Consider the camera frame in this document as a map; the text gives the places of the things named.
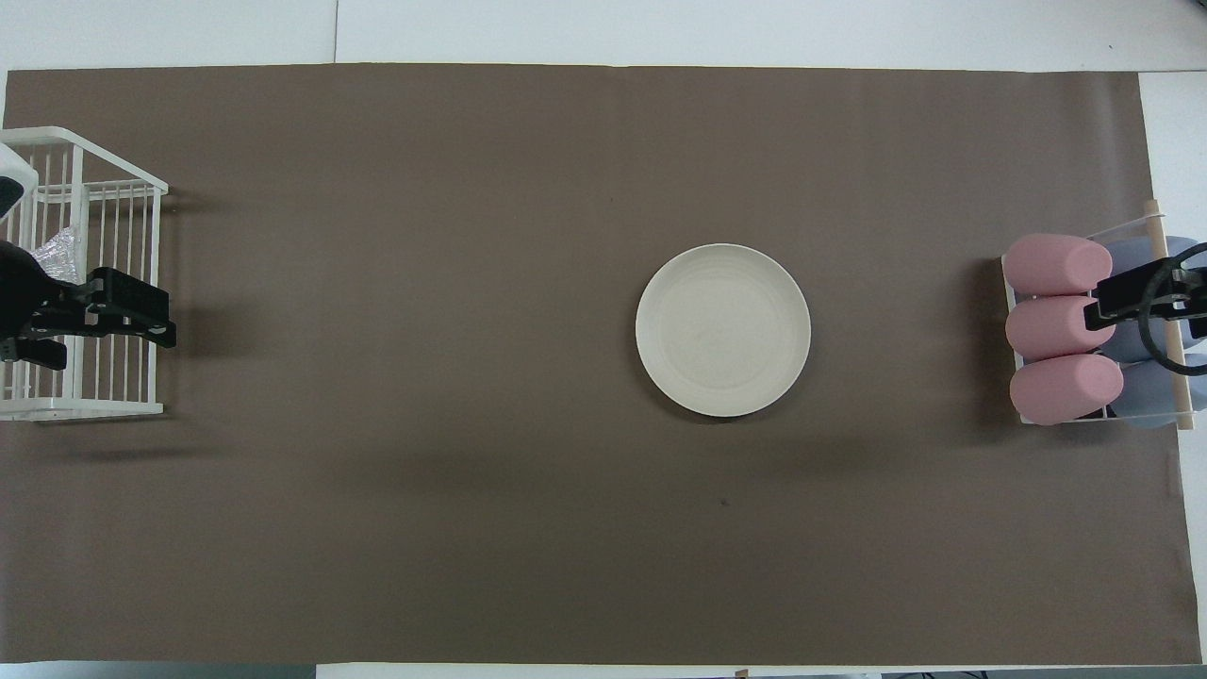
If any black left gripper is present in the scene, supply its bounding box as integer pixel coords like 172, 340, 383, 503
0, 240, 178, 371

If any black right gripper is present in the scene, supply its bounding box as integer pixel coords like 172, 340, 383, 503
1083, 266, 1207, 340

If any clear plastic wrapper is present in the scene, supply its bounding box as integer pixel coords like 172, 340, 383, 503
33, 226, 82, 284

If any cream round plate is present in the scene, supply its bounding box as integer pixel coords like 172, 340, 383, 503
636, 243, 812, 419

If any blue plastic cup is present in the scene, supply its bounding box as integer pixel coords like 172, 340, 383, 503
1099, 236, 1207, 301
1108, 354, 1207, 430
1103, 295, 1207, 362

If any pink plastic cup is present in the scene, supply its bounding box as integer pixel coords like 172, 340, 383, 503
1005, 295, 1117, 361
1009, 354, 1125, 426
1002, 234, 1114, 296

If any brown table mat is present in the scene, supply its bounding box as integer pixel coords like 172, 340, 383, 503
0, 63, 1203, 666

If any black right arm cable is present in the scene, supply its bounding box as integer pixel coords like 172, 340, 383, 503
1138, 241, 1207, 377

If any white cup rack wooden handle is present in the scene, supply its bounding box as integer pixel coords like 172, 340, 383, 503
1001, 200, 1199, 432

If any white wire dish rack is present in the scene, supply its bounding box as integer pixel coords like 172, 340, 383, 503
0, 126, 169, 422

